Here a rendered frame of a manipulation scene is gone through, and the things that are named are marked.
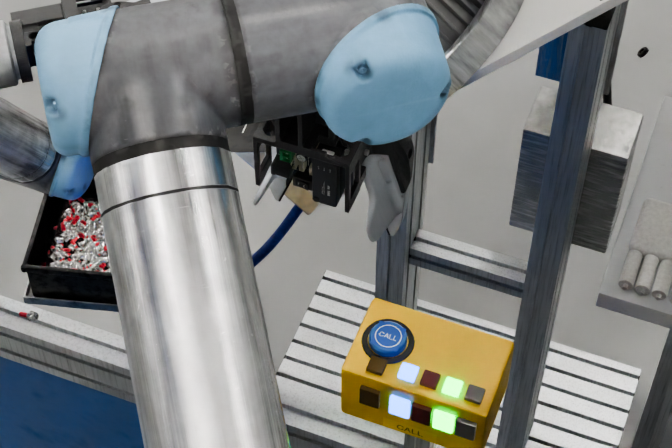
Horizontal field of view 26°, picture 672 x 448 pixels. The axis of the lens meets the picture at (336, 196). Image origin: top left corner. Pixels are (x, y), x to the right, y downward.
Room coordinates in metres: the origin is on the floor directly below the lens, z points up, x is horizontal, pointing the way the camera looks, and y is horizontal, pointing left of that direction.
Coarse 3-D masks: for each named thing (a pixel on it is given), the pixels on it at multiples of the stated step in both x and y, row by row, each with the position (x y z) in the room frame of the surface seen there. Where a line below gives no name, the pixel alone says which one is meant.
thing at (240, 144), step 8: (232, 128) 1.04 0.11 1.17; (256, 128) 1.04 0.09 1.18; (232, 136) 1.03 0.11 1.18; (240, 136) 1.03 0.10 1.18; (248, 136) 1.03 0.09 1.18; (232, 144) 1.02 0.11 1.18; (240, 144) 1.02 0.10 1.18; (248, 144) 1.01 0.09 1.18; (264, 144) 1.01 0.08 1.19; (240, 152) 1.01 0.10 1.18
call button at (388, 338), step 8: (376, 328) 0.84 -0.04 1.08; (384, 328) 0.84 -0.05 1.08; (392, 328) 0.84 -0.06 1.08; (400, 328) 0.84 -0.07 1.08; (376, 336) 0.83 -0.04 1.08; (384, 336) 0.83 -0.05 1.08; (392, 336) 0.83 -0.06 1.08; (400, 336) 0.83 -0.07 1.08; (376, 344) 0.82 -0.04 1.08; (384, 344) 0.82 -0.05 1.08; (392, 344) 0.82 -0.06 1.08; (400, 344) 0.82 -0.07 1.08; (376, 352) 0.82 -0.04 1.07; (384, 352) 0.82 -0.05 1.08; (392, 352) 0.82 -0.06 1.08; (400, 352) 0.82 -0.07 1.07
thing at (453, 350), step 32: (384, 320) 0.86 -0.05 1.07; (416, 320) 0.86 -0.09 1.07; (352, 352) 0.82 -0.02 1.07; (416, 352) 0.82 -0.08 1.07; (448, 352) 0.82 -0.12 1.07; (480, 352) 0.82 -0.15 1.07; (512, 352) 0.83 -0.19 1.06; (352, 384) 0.80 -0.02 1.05; (384, 384) 0.78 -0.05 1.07; (416, 384) 0.78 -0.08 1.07; (480, 384) 0.78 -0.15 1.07; (384, 416) 0.78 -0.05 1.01; (480, 416) 0.75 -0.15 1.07
